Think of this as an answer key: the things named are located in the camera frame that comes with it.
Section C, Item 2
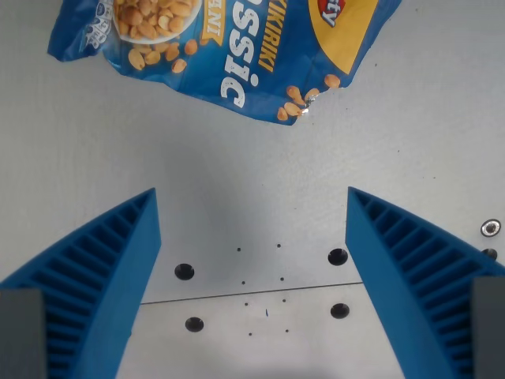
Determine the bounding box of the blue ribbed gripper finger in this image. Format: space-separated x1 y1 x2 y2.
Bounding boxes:
345 186 505 379
0 187 163 379

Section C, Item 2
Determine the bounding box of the blue peanut snack bag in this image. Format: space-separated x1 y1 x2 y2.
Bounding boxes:
47 0 404 126

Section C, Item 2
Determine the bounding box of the silver table screw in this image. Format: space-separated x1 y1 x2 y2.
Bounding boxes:
480 219 502 238

